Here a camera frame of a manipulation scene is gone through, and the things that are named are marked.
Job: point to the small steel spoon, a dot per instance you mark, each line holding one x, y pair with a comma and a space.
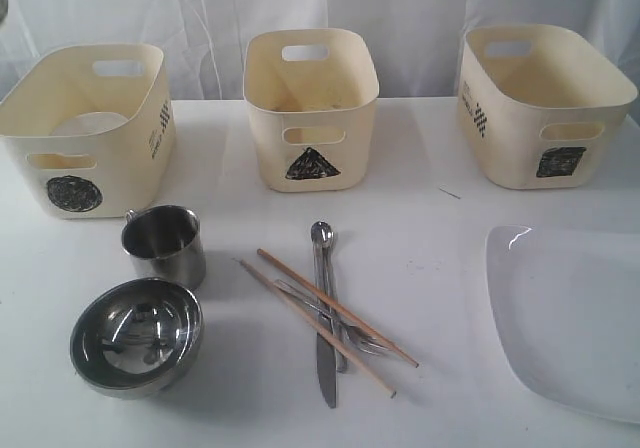
322, 235

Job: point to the steel fork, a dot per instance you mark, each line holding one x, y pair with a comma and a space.
355, 335

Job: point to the cream bin with circle mark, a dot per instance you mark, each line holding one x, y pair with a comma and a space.
91, 176

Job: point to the white square plate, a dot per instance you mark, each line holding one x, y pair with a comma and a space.
565, 305

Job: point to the white ceramic bowl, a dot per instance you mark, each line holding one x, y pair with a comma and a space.
89, 124

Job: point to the cream bin with square mark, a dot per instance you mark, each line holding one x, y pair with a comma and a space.
539, 105

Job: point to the white backdrop curtain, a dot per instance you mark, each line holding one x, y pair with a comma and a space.
415, 44

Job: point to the steel table knife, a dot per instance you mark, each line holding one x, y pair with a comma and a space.
325, 353

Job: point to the wooden chopstick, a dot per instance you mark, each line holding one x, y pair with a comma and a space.
332, 302
322, 331

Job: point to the cream bin with triangle mark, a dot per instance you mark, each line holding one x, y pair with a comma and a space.
311, 98

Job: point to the stainless steel bowl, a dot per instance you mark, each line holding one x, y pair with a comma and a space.
138, 338

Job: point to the steel mug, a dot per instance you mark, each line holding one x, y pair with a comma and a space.
164, 242

